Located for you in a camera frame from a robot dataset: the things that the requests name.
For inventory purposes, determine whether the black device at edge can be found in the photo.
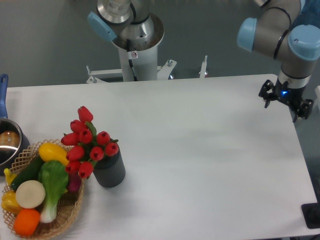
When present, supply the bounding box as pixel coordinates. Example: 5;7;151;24
301;203;320;229

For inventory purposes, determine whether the blue handled saucepan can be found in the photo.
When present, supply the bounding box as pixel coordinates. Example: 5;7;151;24
0;74;30;177

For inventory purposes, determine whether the yellow bell pepper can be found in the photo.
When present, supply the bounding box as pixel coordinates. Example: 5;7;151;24
1;190;23;215

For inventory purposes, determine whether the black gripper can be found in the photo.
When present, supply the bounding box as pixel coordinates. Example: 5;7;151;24
258;79;314;123

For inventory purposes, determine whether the yellow banana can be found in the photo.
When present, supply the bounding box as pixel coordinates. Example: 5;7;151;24
3;168;17;186

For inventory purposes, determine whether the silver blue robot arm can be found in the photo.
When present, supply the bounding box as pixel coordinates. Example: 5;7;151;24
237;0;320;120

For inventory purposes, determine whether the white round radish slice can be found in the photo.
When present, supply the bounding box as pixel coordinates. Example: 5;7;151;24
15;180;46;209

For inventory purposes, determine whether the red tulip bouquet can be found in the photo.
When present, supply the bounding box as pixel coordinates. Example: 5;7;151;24
61;106;120;179

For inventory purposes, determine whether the green cucumber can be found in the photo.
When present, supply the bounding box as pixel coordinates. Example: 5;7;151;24
10;155;45;191

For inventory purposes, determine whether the woven wicker basket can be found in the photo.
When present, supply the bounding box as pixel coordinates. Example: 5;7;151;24
0;139;84;240

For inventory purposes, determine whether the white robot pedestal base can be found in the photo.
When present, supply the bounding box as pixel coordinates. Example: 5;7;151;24
85;0;210;85

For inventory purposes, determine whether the yellow squash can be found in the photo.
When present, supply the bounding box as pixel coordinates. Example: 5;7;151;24
38;142;69;166

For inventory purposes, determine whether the green bok choy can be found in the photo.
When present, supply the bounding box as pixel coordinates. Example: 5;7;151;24
38;160;69;224

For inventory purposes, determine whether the dark grey ribbed vase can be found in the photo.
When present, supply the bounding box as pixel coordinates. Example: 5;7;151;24
93;150;126;188

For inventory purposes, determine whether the purple red radish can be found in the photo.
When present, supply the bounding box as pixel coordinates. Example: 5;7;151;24
66;174;82;193

